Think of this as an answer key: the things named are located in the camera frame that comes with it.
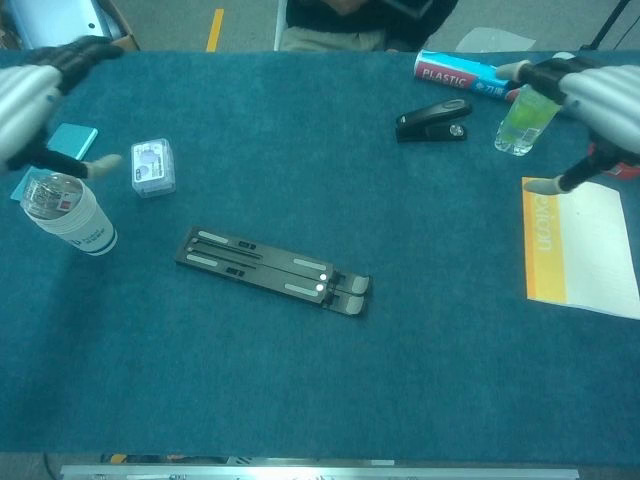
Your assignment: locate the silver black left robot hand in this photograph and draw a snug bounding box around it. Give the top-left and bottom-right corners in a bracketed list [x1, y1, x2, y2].
[0, 35, 126, 181]

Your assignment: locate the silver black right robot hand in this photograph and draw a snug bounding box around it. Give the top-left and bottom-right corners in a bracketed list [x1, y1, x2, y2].
[495, 53, 640, 197]

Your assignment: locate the black folding laptop stand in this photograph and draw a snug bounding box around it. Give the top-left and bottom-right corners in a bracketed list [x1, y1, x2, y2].
[174, 225, 374, 318]

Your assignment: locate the light blue smartphone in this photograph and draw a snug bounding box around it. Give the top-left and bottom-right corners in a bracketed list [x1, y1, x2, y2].
[10, 123, 99, 202]

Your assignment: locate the red can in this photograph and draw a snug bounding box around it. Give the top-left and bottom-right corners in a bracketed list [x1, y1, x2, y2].
[588, 142, 640, 180]

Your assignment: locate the black tripod leg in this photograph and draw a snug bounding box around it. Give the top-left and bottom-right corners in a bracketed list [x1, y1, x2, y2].
[579, 0, 634, 51]

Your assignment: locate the white device in cardboard box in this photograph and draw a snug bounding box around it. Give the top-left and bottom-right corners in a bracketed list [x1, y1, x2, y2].
[9, 0, 126, 50]

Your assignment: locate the clear bottle with green label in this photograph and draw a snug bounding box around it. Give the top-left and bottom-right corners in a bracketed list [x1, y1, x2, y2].
[494, 51, 576, 157]

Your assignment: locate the round clear paper clip container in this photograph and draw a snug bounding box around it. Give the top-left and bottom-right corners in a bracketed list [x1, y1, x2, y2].
[22, 172, 84, 220]

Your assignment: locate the cardboard box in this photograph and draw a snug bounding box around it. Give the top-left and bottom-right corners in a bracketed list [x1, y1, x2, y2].
[0, 0, 141, 52]

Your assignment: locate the white sheet on floor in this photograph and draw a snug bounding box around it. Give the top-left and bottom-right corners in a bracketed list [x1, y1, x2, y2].
[454, 27, 537, 53]

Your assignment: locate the orange white Lexicon book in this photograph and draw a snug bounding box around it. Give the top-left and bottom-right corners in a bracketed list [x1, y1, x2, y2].
[521, 176, 640, 320]

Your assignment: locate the small clear plastic box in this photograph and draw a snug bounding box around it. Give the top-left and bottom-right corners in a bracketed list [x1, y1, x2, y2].
[130, 136, 178, 200]

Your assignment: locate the paper cup with clips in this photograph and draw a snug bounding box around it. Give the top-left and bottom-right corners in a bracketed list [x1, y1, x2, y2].
[22, 172, 119, 257]

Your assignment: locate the blue red plastic wrap box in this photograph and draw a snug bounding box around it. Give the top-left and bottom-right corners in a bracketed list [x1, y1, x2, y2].
[413, 49, 576, 119]

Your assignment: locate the black stapler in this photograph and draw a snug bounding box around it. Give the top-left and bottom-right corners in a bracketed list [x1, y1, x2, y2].
[394, 98, 474, 145]

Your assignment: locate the yellow floor tape strip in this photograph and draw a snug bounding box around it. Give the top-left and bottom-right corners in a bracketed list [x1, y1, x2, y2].
[205, 8, 226, 53]

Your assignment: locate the seated person in dark clothes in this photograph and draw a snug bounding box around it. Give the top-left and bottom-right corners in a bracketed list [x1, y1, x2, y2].
[279, 0, 459, 53]

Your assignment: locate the teal table cloth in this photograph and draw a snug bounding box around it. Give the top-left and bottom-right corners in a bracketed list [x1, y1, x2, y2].
[0, 48, 640, 455]

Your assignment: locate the white chair frame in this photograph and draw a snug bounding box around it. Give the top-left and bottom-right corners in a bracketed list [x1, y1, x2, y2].
[273, 0, 290, 52]

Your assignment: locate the aluminium rail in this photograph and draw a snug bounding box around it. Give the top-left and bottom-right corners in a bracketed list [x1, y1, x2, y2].
[59, 463, 581, 480]

